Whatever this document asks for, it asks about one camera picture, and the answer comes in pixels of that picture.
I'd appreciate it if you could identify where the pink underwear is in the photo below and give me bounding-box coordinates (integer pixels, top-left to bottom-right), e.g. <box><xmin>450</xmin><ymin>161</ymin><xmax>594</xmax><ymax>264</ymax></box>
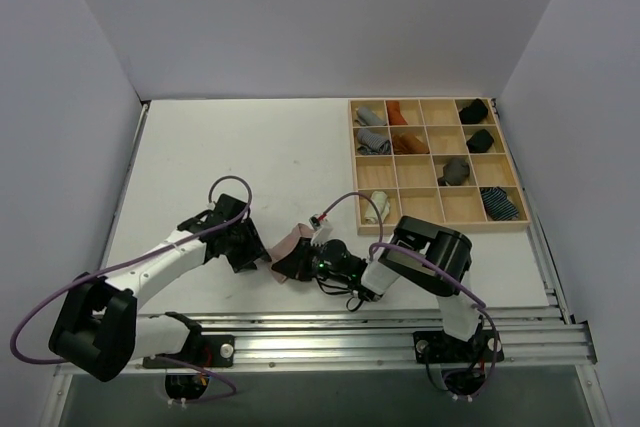
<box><xmin>268</xmin><ymin>223</ymin><xmax>314</xmax><ymax>284</ymax></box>

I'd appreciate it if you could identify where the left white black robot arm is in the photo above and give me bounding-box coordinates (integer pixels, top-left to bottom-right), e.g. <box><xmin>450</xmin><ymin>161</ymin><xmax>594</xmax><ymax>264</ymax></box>
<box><xmin>48</xmin><ymin>194</ymin><xmax>270</xmax><ymax>382</ymax></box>

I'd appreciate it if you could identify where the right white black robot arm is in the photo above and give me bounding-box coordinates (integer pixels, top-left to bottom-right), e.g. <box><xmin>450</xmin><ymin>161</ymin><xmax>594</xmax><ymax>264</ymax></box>
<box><xmin>270</xmin><ymin>216</ymin><xmax>486</xmax><ymax>360</ymax></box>

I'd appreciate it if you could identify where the grey striped rolled cloth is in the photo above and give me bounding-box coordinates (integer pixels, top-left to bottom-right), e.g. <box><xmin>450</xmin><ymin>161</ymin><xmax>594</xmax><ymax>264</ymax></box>
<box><xmin>356</xmin><ymin>129</ymin><xmax>392</xmax><ymax>155</ymax></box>

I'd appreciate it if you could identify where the orange rolled cloth lower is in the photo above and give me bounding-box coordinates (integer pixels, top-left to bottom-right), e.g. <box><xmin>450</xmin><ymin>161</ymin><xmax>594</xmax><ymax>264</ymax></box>
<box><xmin>391</xmin><ymin>133</ymin><xmax>430</xmax><ymax>155</ymax></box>

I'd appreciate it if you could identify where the orange rolled cloth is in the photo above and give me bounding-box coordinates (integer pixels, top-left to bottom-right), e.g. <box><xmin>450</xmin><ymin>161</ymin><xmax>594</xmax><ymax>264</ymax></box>
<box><xmin>391</xmin><ymin>133</ymin><xmax>430</xmax><ymax>155</ymax></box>
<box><xmin>386</xmin><ymin>100</ymin><xmax>408</xmax><ymax>126</ymax></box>

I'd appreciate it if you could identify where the dark grey rolled cloth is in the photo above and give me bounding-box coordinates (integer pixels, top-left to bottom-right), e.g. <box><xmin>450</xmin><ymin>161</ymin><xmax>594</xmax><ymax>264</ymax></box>
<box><xmin>437</xmin><ymin>157</ymin><xmax>471</xmax><ymax>186</ymax></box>

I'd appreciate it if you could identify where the wooden compartment tray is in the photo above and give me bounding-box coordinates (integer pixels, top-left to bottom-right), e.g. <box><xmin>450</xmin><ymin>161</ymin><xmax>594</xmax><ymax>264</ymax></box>
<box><xmin>348</xmin><ymin>97</ymin><xmax>530</xmax><ymax>234</ymax></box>

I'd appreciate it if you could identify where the orange rolled cloth upper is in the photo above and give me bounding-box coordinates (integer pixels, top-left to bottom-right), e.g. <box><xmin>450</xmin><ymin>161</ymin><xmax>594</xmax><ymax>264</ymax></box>
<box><xmin>386</xmin><ymin>100</ymin><xmax>408</xmax><ymax>126</ymax></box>

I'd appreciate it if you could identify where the blue striped rolled cloth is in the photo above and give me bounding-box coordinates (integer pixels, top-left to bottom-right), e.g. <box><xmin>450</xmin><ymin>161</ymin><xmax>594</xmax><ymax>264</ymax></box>
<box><xmin>480</xmin><ymin>187</ymin><xmax>519</xmax><ymax>221</ymax></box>

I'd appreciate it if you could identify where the black rolled cloth lower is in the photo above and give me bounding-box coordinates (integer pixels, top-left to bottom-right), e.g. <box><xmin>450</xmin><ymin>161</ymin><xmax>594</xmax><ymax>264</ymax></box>
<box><xmin>466</xmin><ymin>129</ymin><xmax>495</xmax><ymax>154</ymax></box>

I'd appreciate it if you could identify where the black rolled cloth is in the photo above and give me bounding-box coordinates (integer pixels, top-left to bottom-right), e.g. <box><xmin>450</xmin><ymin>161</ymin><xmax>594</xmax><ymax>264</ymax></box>
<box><xmin>456</xmin><ymin>98</ymin><xmax>489</xmax><ymax>125</ymax></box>
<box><xmin>466</xmin><ymin>129</ymin><xmax>495</xmax><ymax>154</ymax></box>

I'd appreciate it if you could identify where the black rolled cloth upper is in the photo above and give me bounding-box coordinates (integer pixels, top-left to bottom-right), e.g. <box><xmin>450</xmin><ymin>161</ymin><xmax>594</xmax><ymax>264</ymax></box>
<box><xmin>456</xmin><ymin>98</ymin><xmax>489</xmax><ymax>125</ymax></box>

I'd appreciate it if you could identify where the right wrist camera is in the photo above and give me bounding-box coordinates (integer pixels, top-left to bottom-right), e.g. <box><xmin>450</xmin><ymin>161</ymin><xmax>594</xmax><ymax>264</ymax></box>
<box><xmin>309</xmin><ymin>214</ymin><xmax>350</xmax><ymax>270</ymax></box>

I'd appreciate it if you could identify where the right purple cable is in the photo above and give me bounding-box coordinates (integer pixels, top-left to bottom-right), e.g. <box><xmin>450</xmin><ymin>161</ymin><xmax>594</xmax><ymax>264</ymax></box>
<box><xmin>319</xmin><ymin>191</ymin><xmax>497</xmax><ymax>393</ymax></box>

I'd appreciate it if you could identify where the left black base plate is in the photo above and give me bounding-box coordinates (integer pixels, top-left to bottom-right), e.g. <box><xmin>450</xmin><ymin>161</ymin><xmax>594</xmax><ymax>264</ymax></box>
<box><xmin>142</xmin><ymin>334</ymin><xmax>235</xmax><ymax>369</ymax></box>

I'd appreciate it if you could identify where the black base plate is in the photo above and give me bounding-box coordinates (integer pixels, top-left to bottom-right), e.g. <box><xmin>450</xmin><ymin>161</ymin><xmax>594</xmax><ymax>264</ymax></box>
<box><xmin>412</xmin><ymin>329</ymin><xmax>494</xmax><ymax>364</ymax></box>
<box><xmin>142</xmin><ymin>334</ymin><xmax>235</xmax><ymax>369</ymax></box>

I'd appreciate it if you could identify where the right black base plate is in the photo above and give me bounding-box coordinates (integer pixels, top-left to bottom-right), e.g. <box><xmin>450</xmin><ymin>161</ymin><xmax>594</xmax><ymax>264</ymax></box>
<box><xmin>412</xmin><ymin>329</ymin><xmax>494</xmax><ymax>364</ymax></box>

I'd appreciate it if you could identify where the aluminium frame rail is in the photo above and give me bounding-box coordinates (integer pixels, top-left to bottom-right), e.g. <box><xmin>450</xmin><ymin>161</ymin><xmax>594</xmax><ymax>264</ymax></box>
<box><xmin>194</xmin><ymin>305</ymin><xmax>600</xmax><ymax>375</ymax></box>

